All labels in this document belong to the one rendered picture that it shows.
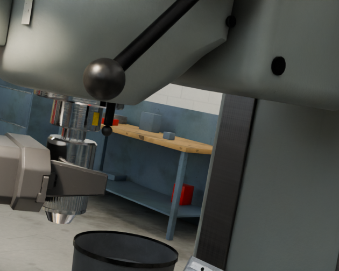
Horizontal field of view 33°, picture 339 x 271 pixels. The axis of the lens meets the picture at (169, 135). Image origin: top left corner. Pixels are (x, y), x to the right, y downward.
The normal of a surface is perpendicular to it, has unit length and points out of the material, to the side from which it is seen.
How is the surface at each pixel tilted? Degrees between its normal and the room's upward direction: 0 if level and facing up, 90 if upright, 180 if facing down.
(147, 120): 90
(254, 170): 90
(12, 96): 90
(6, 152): 65
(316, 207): 90
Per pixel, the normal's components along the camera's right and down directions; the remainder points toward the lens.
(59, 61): -0.04, 0.55
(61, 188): 0.41, 0.14
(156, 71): 0.47, 0.67
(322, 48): 0.67, 0.17
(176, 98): -0.72, -0.08
